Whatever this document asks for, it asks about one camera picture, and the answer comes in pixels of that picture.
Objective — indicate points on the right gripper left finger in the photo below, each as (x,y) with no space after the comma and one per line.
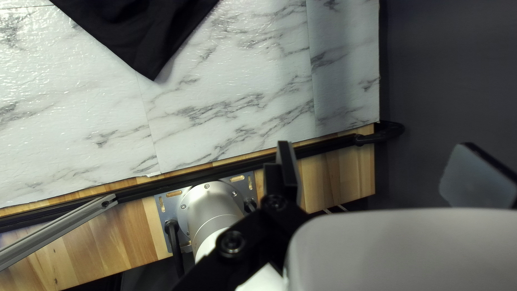
(280,190)

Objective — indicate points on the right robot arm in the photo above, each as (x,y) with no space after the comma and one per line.
(210,210)

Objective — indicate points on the black t-shirt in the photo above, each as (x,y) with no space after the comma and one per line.
(137,28)

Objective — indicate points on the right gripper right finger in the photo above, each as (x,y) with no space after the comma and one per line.
(476,178)

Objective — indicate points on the black frame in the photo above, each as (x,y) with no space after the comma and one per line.
(202,177)

